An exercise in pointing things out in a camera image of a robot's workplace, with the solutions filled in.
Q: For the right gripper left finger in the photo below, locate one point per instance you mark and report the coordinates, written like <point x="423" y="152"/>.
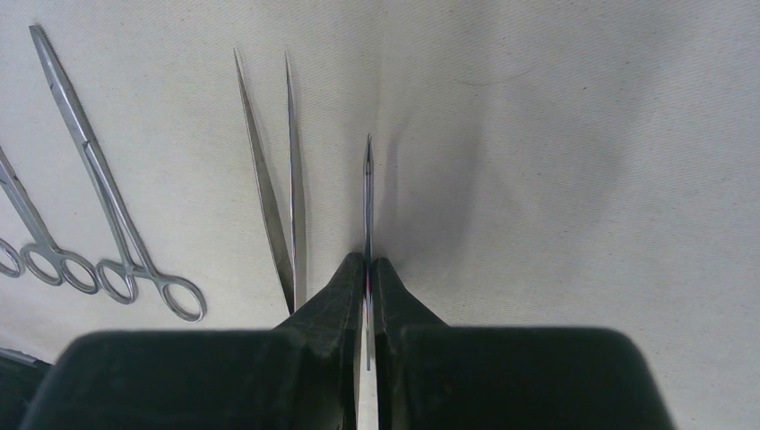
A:
<point x="300" y="374"/>

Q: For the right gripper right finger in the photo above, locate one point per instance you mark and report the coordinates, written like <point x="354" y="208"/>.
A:
<point x="431" y="375"/>

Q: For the steel tweezers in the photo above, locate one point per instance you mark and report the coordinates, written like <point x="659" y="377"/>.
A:
<point x="368" y="224"/>
<point x="285" y="223"/>

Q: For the beige cloth wrap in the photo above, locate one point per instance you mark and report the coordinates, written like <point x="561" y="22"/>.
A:
<point x="536" y="162"/>

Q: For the short steel scissors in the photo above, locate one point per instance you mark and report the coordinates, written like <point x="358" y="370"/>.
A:
<point x="44" y="244"/>

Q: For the long steel forceps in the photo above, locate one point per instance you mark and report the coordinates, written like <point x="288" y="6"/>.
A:
<point x="16" y="268"/>

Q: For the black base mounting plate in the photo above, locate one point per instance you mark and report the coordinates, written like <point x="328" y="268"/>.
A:
<point x="21" y="376"/>

